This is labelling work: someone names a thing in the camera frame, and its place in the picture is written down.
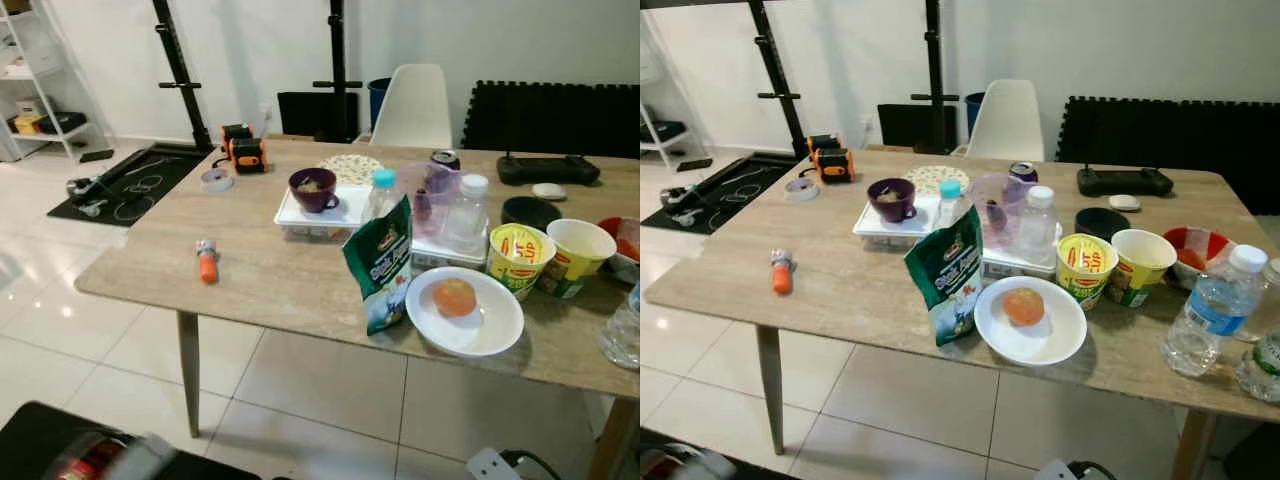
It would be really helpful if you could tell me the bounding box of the black case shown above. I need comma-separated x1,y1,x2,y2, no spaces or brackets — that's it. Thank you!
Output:
277,92,359,141
878,103,958,151

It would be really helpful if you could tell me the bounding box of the black slanted rack upright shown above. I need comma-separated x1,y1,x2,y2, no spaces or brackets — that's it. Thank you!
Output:
150,0,216,153
745,0,813,159

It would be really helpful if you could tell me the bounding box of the clear plastic storage box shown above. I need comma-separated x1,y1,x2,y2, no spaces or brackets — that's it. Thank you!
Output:
980,235,1061,283
410,225,491,273

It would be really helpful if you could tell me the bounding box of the purple mug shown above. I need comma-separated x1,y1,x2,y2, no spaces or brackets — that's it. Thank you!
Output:
866,178,918,223
288,167,341,214

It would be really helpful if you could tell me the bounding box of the black foam tile panel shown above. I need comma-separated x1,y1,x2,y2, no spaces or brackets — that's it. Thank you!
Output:
462,80,641,161
1057,96,1280,216

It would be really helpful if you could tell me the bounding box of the orange round fruit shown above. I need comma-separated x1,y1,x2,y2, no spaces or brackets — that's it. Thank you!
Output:
1002,287,1046,327
432,278,479,319

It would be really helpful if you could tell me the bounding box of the blue label water bottle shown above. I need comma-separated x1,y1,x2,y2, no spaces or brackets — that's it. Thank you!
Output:
1160,244,1269,378
598,285,641,369

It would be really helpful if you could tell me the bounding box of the green label water bottle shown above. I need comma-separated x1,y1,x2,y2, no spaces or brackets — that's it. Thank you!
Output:
1235,330,1280,404

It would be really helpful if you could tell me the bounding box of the white shelf rack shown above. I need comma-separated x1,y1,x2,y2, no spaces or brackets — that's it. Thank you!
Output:
0,0,111,166
640,20,693,169

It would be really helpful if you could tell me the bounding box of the clear bottle teal cap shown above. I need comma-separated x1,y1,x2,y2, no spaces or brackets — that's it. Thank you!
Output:
365,168,406,226
935,180,971,231

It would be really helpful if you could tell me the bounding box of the red shiny can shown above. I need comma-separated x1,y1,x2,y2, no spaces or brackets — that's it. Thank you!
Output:
640,448,696,480
45,435,131,480

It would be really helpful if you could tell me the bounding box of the white round plate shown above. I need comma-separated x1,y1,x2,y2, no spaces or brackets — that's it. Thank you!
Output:
405,266,526,358
973,276,1088,367

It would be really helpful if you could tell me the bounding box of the clear bottle white cap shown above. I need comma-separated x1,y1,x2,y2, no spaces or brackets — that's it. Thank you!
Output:
440,174,491,256
1015,186,1061,266
1240,258,1280,341

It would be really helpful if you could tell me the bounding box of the black round bowl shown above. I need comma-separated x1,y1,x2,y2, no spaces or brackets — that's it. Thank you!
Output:
501,196,563,233
1075,207,1132,243

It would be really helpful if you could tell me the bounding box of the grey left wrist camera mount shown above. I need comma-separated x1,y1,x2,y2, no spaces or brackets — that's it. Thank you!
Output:
118,434,183,476
690,448,739,480

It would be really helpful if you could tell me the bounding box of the white plastic chair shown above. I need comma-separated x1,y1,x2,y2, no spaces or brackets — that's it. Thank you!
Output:
370,65,453,151
965,80,1046,163

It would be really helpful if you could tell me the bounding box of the black straight rack upright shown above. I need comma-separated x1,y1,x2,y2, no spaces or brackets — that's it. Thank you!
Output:
312,0,363,141
910,0,961,153

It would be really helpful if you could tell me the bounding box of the green snack bag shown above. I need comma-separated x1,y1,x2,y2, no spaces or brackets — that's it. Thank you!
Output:
904,207,983,347
342,195,414,336

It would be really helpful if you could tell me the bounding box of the yellow lidded noodle cup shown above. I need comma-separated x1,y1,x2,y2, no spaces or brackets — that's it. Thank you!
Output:
487,223,557,301
1056,233,1119,311

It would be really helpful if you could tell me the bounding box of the yellow open noodle cup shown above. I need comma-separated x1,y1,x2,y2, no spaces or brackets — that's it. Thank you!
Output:
540,218,618,299
1105,229,1179,308

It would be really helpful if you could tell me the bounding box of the pink translucent pitcher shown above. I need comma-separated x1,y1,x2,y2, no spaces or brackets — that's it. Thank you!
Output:
965,173,1031,249
398,160,463,239

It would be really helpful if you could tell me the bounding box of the wooden dining table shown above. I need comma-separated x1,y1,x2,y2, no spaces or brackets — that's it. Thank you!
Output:
75,135,641,480
645,150,1280,480

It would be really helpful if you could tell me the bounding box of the black remote controller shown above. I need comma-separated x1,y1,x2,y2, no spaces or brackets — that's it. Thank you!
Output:
1076,165,1175,198
496,153,602,187

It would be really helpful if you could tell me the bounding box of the patterned round plate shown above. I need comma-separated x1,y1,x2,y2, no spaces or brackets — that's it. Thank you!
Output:
318,153,386,187
905,165,971,197

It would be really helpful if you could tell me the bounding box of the white lidded food container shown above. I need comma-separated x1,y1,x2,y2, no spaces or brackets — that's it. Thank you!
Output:
853,195,951,251
275,183,376,244

